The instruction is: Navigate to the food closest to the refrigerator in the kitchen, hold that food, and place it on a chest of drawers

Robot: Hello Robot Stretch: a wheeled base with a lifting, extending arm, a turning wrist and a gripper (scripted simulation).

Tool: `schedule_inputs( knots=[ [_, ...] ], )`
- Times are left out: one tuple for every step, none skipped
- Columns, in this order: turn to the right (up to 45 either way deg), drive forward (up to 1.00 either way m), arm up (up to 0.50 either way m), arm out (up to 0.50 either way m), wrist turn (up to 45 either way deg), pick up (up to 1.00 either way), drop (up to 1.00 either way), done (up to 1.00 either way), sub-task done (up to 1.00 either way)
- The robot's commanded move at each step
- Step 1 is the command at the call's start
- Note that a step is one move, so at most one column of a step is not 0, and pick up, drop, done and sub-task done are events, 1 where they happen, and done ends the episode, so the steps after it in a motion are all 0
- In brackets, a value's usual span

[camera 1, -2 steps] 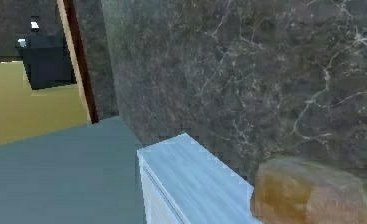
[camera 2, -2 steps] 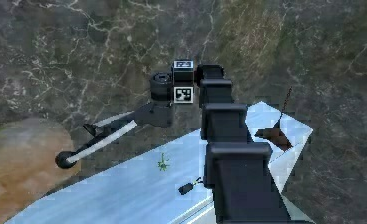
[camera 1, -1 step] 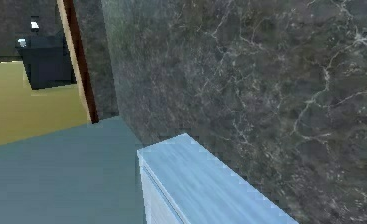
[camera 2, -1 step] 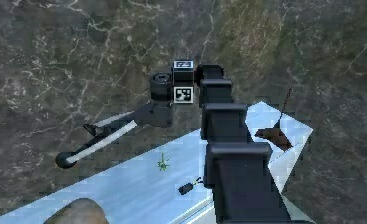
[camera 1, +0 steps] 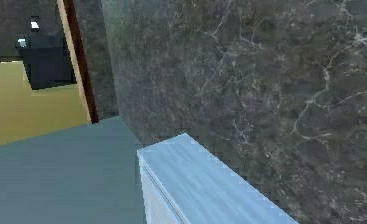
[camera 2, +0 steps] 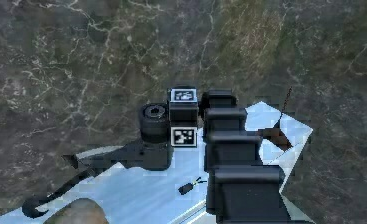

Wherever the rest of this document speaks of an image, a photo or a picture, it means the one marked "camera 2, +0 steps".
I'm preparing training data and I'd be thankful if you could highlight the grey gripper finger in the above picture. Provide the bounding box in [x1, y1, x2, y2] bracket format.
[21, 162, 121, 220]

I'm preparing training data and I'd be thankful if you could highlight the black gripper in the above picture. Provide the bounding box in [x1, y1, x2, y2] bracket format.
[61, 102, 175, 172]

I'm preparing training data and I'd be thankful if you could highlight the grey brown round lump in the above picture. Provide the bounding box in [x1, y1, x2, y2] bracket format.
[43, 197, 110, 224]

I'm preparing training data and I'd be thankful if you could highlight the pale blue flat slab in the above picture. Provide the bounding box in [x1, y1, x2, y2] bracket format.
[0, 100, 315, 224]

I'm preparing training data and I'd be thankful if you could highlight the small black tag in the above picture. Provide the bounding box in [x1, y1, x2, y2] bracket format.
[177, 176, 208, 197]

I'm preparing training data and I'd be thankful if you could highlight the dark brown flat piece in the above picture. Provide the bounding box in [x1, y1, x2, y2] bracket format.
[256, 127, 294, 152]

